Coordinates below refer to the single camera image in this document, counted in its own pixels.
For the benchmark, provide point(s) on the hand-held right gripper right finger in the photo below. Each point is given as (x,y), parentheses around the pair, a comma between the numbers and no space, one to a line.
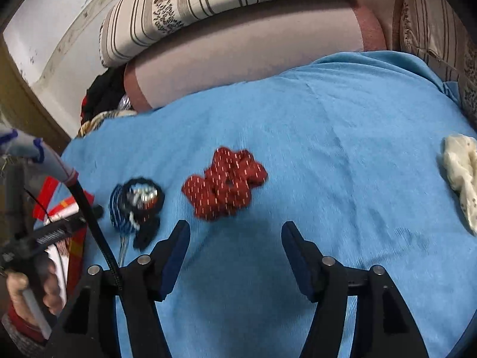
(298,257)

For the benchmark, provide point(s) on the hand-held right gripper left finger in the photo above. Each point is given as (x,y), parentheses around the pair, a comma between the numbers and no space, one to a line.
(175,253)

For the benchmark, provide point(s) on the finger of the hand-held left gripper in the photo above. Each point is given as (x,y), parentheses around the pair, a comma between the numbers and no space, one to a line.
(94,212)

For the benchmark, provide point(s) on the blue striped ribbon bow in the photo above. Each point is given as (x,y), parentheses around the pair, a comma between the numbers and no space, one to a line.
(119,209)

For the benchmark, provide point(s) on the red box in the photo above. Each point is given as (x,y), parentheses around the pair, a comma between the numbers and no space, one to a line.
(78,246)

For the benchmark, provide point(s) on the red dotted scrunchie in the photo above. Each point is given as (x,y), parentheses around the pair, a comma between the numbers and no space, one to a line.
(223,186)

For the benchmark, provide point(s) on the person's left forearm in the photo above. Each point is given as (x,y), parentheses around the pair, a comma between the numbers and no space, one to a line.
(18,333)

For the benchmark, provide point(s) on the person's left hand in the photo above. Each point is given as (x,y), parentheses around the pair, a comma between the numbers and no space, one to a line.
(52,291)

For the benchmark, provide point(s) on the metal hair pin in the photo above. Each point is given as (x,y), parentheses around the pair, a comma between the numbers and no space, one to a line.
(123,250)

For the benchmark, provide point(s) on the cream patterned scarf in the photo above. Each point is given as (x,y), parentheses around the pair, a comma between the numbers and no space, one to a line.
(100,119)

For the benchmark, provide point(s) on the pile of dark clothes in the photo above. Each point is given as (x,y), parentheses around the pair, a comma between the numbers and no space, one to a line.
(104,93)

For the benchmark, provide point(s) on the blue blanket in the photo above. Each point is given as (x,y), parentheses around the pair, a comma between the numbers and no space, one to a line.
(335,126)

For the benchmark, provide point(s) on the cream dotted scrunchie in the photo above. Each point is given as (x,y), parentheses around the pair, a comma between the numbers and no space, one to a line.
(460,171)

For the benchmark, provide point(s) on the mauve sofa cushion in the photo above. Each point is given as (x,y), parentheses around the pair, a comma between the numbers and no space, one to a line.
(242,52)

